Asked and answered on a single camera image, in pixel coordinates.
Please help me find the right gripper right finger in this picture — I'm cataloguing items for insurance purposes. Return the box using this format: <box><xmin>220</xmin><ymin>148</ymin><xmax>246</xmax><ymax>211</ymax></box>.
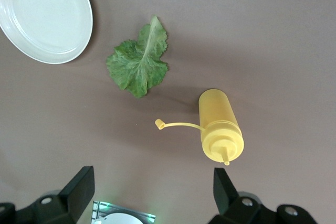
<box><xmin>208</xmin><ymin>167</ymin><xmax>322</xmax><ymax>224</ymax></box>

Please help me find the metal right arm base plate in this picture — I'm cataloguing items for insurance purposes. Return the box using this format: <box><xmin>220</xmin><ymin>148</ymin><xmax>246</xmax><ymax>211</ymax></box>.
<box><xmin>91</xmin><ymin>200</ymin><xmax>157</xmax><ymax>224</ymax></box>

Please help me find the yellow mustard squeeze bottle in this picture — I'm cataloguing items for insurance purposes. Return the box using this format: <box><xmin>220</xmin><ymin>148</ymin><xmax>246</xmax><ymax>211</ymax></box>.
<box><xmin>154</xmin><ymin>89</ymin><xmax>245</xmax><ymax>166</ymax></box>

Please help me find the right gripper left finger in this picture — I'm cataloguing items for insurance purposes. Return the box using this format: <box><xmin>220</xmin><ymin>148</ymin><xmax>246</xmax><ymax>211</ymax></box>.
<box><xmin>0</xmin><ymin>165</ymin><xmax>95</xmax><ymax>224</ymax></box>

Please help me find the green lettuce leaf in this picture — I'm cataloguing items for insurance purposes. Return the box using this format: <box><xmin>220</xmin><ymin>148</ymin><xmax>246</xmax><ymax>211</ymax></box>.
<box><xmin>106</xmin><ymin>15</ymin><xmax>169</xmax><ymax>100</ymax></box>

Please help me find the beige round plate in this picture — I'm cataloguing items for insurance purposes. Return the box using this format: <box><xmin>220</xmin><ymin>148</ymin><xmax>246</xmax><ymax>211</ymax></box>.
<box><xmin>0</xmin><ymin>0</ymin><xmax>94</xmax><ymax>65</ymax></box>

